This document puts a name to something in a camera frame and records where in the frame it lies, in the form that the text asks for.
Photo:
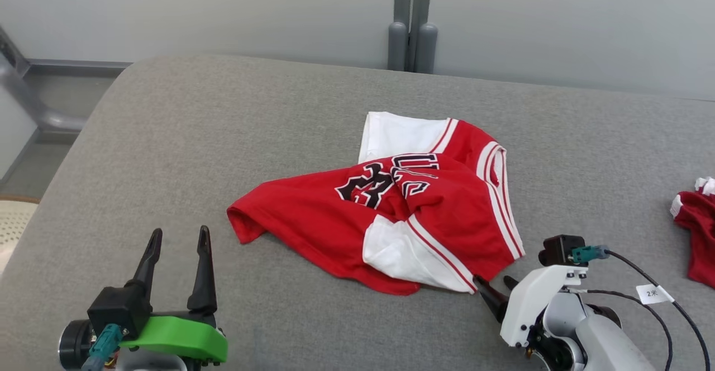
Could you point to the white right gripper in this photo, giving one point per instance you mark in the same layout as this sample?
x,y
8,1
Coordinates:
x,y
530,304

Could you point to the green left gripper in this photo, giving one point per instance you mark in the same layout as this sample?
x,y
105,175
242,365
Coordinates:
x,y
179,337

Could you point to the red and white jersey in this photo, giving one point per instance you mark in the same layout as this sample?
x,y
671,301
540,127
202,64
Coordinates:
x,y
313,214

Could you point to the red shorts with white band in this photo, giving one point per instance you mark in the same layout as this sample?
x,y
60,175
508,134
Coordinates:
x,y
701,231

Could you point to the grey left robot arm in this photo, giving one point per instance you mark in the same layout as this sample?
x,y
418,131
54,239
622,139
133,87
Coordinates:
x,y
139,362

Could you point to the beige perforated laundry basket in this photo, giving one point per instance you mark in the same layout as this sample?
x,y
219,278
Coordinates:
x,y
14,223

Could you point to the grey metal partition leg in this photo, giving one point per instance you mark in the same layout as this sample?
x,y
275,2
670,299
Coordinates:
x,y
53,120

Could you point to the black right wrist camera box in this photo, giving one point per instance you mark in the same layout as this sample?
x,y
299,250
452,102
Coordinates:
x,y
558,251

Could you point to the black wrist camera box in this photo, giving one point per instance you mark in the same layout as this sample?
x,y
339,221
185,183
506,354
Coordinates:
x,y
558,251
114,309

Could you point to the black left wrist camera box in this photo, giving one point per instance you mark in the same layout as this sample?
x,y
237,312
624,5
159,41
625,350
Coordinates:
x,y
114,309

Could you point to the grey double partition post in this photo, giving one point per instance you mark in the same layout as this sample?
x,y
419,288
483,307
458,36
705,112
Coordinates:
x,y
402,2

